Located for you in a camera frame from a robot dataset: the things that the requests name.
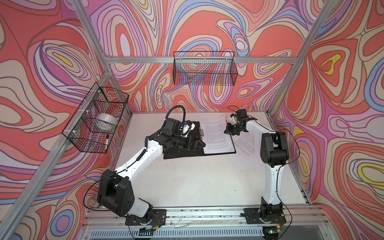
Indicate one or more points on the aluminium frame left post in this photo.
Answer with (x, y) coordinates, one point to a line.
(108, 77)

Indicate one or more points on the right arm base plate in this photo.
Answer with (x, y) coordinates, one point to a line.
(258, 216)

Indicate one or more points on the white tape roll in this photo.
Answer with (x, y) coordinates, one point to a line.
(105, 122)

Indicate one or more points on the black wire basket left wall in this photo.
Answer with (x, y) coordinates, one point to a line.
(81, 132)

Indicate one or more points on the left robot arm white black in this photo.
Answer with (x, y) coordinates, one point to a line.
(116, 192)

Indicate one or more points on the aluminium frame post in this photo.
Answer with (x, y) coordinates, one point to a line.
(108, 77)
(313, 32)

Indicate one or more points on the white vented panel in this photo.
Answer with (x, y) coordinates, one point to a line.
(175, 233)

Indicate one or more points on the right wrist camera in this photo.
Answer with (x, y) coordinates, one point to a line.
(233, 119)

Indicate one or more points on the orange black folder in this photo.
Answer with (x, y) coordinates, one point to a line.
(192, 129)

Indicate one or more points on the black wire basket wall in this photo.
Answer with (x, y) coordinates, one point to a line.
(81, 132)
(204, 73)

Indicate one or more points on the aluminium front rail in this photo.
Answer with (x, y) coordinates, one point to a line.
(228, 216)

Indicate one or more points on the marker pen in basket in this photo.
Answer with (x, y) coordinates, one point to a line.
(107, 141)

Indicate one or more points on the black wire basket back wall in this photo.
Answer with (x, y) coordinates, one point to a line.
(204, 73)

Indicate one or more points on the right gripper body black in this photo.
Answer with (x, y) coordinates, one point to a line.
(236, 127)

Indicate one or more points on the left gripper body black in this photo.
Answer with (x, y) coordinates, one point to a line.
(181, 143)

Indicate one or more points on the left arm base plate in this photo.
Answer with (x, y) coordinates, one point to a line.
(155, 218)

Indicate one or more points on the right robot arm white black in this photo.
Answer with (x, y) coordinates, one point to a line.
(274, 153)

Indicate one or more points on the printed paper sheet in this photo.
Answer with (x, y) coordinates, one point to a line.
(213, 135)
(247, 154)

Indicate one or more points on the aluminium frame back bar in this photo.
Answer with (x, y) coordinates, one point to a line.
(169, 60)

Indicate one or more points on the aluminium frame right post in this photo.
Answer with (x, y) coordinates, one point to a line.
(313, 32)

